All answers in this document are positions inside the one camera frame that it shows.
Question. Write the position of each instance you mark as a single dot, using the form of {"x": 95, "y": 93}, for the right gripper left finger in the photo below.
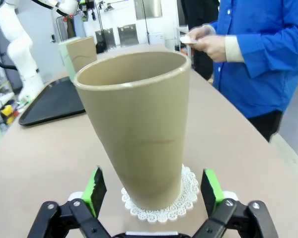
{"x": 95, "y": 191}

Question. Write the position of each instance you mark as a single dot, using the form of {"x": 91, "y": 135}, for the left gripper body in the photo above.
{"x": 89, "y": 4}

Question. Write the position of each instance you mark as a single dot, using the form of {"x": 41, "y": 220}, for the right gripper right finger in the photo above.
{"x": 209, "y": 191}

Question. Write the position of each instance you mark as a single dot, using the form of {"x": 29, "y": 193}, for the brown cup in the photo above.
{"x": 139, "y": 124}
{"x": 82, "y": 54}

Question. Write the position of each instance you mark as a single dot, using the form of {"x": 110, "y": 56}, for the pale green cup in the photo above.
{"x": 63, "y": 57}

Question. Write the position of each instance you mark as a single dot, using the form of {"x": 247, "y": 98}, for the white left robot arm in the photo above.
{"x": 17, "y": 49}

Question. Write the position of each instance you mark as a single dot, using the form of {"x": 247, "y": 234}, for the person's right forearm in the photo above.
{"x": 219, "y": 28}

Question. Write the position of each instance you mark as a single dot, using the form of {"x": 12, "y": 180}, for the person's left forearm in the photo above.
{"x": 263, "y": 52}

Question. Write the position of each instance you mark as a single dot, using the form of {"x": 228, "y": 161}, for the person's right hand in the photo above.
{"x": 203, "y": 31}

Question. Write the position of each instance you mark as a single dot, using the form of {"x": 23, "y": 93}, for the person's left hand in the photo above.
{"x": 213, "y": 48}

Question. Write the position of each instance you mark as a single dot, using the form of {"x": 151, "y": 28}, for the large grey board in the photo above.
{"x": 149, "y": 8}

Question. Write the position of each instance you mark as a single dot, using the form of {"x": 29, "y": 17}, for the black plastic tray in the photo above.
{"x": 52, "y": 104}

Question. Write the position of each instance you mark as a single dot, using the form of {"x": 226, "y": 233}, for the person in blue shirt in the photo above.
{"x": 263, "y": 94}

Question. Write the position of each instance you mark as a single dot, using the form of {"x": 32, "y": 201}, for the bystander in dark clothes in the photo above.
{"x": 201, "y": 12}

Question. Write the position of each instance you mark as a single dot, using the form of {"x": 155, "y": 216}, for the yellow black device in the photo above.
{"x": 7, "y": 111}

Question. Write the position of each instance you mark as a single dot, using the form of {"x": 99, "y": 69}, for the grey wall panel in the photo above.
{"x": 104, "y": 39}
{"x": 128, "y": 34}

